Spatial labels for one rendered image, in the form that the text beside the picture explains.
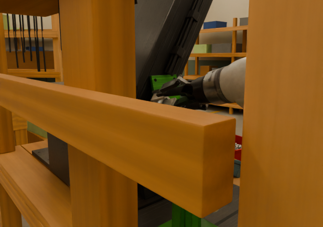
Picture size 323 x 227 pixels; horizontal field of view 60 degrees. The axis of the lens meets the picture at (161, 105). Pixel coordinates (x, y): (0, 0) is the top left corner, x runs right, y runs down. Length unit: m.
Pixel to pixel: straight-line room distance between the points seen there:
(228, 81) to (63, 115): 0.36
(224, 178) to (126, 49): 0.33
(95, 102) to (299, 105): 0.26
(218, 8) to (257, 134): 7.57
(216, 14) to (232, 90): 7.21
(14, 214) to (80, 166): 1.10
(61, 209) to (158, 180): 0.66
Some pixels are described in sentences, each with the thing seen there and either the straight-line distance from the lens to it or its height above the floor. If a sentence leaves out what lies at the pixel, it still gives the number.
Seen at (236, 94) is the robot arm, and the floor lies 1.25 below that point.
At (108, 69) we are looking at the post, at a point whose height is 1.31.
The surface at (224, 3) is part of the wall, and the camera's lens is 7.73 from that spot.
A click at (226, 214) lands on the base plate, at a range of 0.86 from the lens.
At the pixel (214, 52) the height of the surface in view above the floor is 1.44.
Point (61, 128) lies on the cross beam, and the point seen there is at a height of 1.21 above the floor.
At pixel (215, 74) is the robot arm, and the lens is 0.69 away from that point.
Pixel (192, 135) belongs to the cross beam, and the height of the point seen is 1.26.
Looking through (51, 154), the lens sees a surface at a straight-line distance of 1.14.
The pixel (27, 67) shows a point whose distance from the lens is 3.81.
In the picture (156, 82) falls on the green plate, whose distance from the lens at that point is 0.93.
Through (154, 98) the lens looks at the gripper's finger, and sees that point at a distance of 0.88.
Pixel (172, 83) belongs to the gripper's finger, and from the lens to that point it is 0.78.
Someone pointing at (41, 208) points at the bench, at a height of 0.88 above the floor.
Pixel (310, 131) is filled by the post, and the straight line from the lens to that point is 0.25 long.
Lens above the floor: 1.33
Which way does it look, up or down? 10 degrees down
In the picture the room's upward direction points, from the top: straight up
